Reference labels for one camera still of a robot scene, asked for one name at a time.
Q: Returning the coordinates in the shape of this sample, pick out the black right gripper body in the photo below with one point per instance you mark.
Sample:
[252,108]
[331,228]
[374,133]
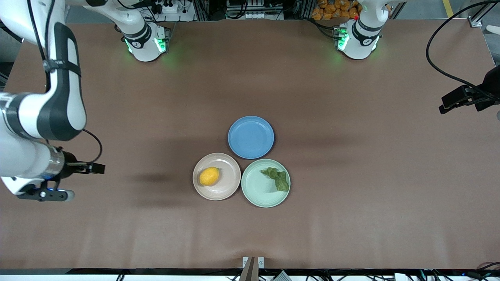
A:
[70,164]

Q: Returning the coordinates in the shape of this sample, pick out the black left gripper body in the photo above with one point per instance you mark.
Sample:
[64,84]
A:
[491,82]

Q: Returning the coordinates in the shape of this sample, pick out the yellow lemon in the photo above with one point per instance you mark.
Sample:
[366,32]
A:
[209,176]

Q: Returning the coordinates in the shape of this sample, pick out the green lettuce leaf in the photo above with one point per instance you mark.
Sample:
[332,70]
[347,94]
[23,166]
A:
[280,179]

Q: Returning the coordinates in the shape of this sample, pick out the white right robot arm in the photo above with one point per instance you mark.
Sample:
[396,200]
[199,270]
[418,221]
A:
[31,113]

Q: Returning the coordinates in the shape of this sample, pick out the white object at table side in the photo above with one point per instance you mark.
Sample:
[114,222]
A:
[494,30]

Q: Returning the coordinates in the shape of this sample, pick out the beige plate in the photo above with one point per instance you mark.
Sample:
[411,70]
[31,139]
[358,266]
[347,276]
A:
[230,183]

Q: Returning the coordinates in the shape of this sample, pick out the bag of orange items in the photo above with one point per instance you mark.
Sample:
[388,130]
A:
[332,9]

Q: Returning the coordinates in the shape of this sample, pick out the blue plate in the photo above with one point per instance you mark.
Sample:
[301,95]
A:
[250,137]

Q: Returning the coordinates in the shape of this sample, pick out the mint green plate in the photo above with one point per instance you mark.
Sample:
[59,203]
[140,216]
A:
[259,191]

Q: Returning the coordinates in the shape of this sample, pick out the white power strip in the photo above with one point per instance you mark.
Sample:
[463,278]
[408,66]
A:
[170,7]

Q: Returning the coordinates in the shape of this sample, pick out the grey electronics rack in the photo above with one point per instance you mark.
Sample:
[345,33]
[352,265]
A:
[254,8]

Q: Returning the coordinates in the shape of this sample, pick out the aluminium frame profile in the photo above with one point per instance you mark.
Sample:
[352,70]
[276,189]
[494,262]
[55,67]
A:
[479,17]

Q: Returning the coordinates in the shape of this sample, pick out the metal bracket at table edge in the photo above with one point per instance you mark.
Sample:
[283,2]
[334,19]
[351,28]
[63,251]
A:
[252,267]

